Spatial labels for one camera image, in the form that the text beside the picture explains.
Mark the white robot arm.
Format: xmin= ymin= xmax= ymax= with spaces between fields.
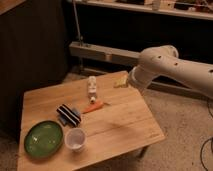
xmin=114 ymin=45 xmax=213 ymax=99

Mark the white squeeze bottle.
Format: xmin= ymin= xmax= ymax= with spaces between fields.
xmin=87 ymin=76 xmax=97 ymax=103

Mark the orange toy carrot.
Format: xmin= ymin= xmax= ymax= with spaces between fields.
xmin=83 ymin=101 xmax=104 ymax=114

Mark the wooden table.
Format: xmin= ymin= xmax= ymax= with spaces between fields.
xmin=17 ymin=71 xmax=165 ymax=171

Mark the clear plastic cup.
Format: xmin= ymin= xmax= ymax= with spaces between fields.
xmin=64 ymin=128 xmax=86 ymax=152

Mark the vertical metal pole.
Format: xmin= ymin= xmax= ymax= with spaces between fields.
xmin=72 ymin=0 xmax=83 ymax=45

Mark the upper shelf board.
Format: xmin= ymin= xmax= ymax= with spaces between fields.
xmin=75 ymin=0 xmax=213 ymax=21

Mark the green plate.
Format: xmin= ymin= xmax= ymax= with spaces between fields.
xmin=24 ymin=120 xmax=63 ymax=159

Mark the black floor cable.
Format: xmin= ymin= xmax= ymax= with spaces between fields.
xmin=199 ymin=99 xmax=213 ymax=171

